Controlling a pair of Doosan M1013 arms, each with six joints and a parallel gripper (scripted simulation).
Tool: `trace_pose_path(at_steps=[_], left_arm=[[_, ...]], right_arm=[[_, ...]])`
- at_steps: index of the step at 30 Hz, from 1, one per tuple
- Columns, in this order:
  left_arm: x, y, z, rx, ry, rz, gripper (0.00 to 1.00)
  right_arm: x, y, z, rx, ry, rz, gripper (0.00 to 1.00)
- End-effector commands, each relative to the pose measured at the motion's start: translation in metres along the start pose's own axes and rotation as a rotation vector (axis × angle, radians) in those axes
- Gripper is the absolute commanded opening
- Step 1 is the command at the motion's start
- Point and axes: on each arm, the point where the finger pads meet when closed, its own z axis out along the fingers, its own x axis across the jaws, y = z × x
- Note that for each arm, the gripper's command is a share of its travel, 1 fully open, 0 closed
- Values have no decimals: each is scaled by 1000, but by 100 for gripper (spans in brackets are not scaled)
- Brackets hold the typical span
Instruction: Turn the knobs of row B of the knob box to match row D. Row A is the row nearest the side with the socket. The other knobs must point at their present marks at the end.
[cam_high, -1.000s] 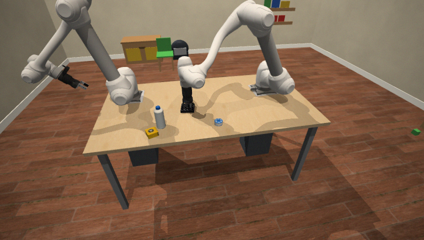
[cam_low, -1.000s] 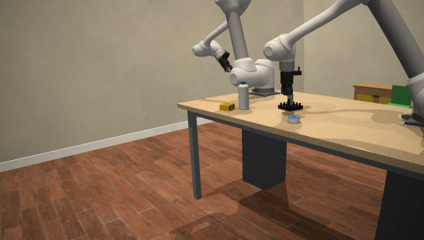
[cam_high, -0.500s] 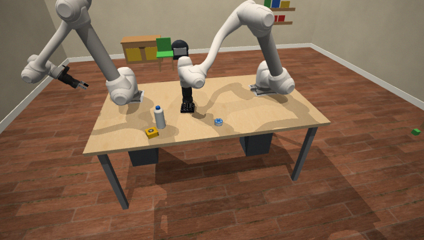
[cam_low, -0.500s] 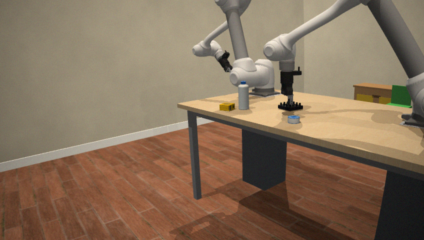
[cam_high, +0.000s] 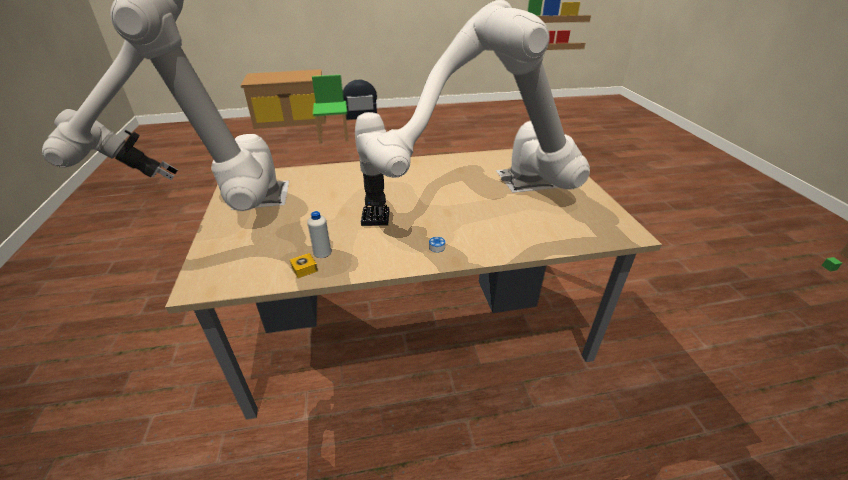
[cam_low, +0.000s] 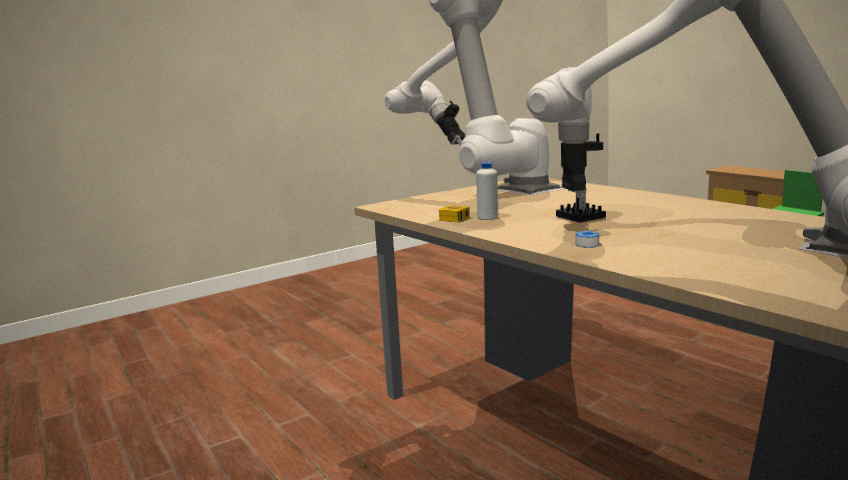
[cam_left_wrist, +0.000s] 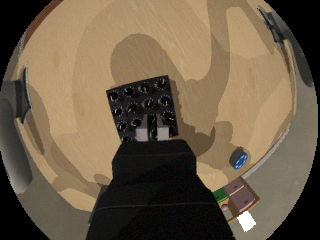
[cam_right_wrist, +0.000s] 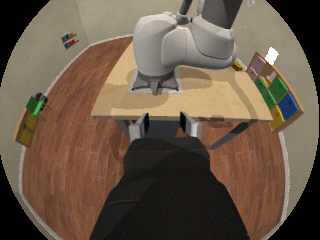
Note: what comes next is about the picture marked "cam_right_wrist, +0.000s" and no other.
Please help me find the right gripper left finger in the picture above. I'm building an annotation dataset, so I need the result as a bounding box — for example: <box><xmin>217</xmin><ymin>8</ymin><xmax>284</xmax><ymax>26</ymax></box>
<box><xmin>129</xmin><ymin>113</ymin><xmax>149</xmax><ymax>143</ymax></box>

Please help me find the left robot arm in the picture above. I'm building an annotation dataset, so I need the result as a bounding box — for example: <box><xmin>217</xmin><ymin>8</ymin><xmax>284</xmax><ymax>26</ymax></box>
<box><xmin>161</xmin><ymin>0</ymin><xmax>205</xmax><ymax>25</ymax></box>

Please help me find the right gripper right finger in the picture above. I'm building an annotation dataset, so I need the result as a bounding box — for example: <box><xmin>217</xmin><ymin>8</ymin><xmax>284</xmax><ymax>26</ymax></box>
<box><xmin>180</xmin><ymin>112</ymin><xmax>201</xmax><ymax>140</ymax></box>

